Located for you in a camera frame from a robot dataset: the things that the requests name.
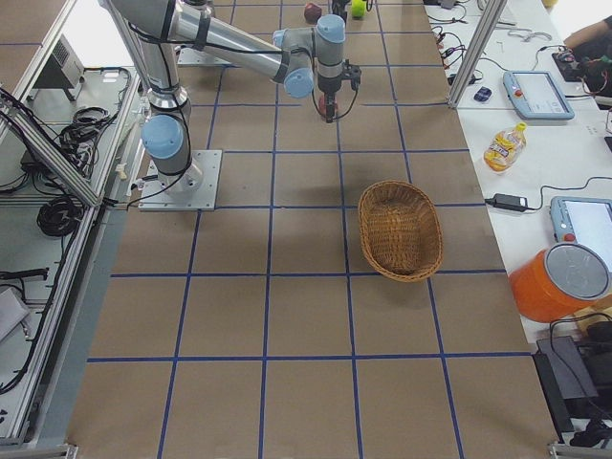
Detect orange juice bottle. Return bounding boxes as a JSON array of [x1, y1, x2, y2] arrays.
[[483, 121, 528, 172]]

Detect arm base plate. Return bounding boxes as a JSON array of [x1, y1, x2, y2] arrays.
[[177, 47, 234, 67], [137, 150, 222, 211]]

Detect black power adapter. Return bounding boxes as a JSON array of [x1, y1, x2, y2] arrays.
[[485, 193, 533, 212]]

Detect dark red apple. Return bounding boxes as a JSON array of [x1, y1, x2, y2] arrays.
[[303, 2, 322, 24]]

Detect wicker basket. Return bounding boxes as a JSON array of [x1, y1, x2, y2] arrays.
[[358, 180, 444, 282]]

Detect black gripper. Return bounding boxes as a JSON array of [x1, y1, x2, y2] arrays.
[[331, 0, 347, 13], [317, 74, 342, 123]]

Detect teach pendant tablet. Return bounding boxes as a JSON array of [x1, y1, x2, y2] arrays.
[[502, 71, 575, 120], [550, 196, 611, 250]]

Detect green apple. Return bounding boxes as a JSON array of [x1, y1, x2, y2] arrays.
[[351, 0, 367, 19]]

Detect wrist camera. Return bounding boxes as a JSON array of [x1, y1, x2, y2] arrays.
[[341, 59, 361, 92]]

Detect orange bucket with grey lid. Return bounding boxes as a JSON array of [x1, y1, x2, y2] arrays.
[[509, 243, 611, 323]]

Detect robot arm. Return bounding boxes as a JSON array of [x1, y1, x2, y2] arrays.
[[102, 1, 361, 195]]

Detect aluminium frame post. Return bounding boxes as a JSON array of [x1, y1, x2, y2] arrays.
[[448, 0, 507, 109]]

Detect red yellow apple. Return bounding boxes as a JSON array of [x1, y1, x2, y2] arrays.
[[317, 94, 338, 123]]

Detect dark blue pouch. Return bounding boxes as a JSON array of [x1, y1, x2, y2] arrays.
[[473, 86, 492, 102]]

